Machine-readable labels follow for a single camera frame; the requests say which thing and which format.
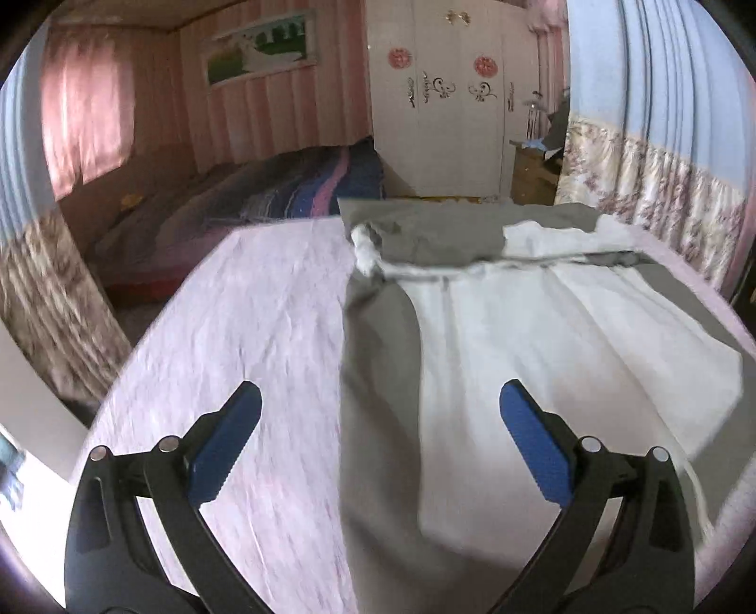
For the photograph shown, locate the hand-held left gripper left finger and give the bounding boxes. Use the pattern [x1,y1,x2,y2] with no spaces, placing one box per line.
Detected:
[64,381,262,614]

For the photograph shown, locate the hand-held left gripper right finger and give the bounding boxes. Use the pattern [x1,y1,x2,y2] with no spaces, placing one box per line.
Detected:
[499,379,696,614]

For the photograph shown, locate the grey and white garment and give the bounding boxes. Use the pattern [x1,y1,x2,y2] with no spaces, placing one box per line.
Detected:
[338,197,745,614]

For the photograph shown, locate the pink floral bedsheet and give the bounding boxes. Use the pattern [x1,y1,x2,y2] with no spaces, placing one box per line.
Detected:
[71,215,756,614]

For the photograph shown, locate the brown bed with headboard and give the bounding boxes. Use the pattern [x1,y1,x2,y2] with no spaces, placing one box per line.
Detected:
[56,137,387,308]

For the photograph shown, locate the blue floral curtain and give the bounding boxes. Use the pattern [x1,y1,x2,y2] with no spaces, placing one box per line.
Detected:
[554,0,756,296]
[0,53,134,402]

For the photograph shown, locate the striped blanket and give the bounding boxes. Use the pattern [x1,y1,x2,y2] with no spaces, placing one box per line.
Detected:
[94,137,386,278]

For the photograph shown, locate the wooden nightstand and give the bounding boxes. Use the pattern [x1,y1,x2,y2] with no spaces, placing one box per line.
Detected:
[511,142,562,206]

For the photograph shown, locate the white wardrobe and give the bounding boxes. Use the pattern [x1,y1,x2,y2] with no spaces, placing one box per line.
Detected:
[365,0,541,198]

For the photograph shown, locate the desk lamp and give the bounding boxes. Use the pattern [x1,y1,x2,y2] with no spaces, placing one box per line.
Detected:
[525,88,547,139]

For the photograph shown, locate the pink curtain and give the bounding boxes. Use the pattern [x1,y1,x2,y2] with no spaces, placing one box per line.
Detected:
[41,32,139,193]

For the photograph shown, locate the framed wall picture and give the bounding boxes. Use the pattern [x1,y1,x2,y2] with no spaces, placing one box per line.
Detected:
[204,10,323,89]

